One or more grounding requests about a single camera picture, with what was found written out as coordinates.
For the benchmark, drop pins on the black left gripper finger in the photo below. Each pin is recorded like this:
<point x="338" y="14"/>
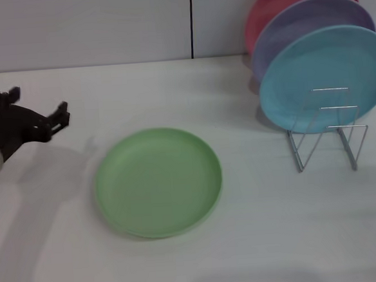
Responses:
<point x="7" y="95"/>
<point x="60" y="117"/>

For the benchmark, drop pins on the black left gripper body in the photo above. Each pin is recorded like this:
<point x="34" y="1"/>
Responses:
<point x="12" y="127"/>

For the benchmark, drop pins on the green plastic plate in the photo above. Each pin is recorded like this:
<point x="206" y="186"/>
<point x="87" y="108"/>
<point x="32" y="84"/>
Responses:
<point x="159" y="185"/>

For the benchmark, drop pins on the purple plastic plate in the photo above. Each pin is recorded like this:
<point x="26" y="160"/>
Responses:
<point x="296" y="23"/>

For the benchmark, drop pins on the blue plastic plate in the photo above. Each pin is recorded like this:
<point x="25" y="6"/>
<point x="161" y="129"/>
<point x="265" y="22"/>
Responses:
<point x="324" y="63"/>

